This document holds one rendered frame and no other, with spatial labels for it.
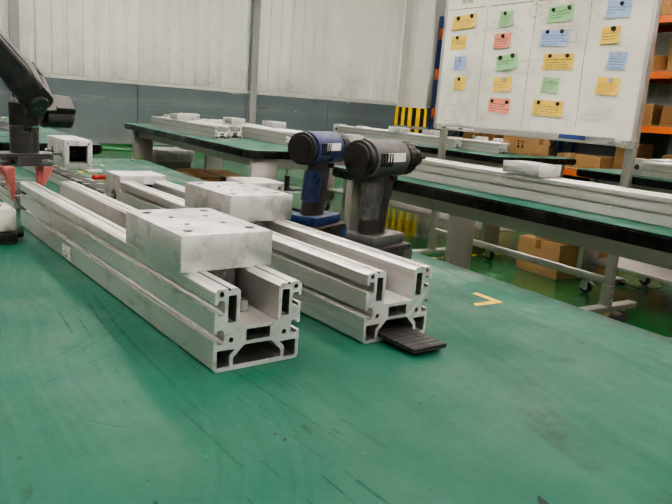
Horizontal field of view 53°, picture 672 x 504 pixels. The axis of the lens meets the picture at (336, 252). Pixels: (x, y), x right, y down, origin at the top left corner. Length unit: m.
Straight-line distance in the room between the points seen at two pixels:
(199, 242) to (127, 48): 12.17
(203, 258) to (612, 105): 3.20
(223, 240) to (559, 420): 0.38
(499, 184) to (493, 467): 1.97
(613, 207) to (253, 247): 1.59
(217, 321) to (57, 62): 11.94
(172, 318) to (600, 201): 1.67
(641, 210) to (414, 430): 1.64
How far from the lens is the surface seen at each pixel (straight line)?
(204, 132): 4.65
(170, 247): 0.74
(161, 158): 6.30
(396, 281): 0.84
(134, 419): 0.60
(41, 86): 1.48
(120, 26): 12.82
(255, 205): 1.04
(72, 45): 12.61
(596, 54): 3.86
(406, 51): 9.51
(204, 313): 0.69
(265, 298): 0.72
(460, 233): 3.54
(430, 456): 0.57
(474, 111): 4.40
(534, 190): 2.39
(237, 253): 0.74
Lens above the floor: 1.05
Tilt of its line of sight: 12 degrees down
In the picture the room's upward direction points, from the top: 4 degrees clockwise
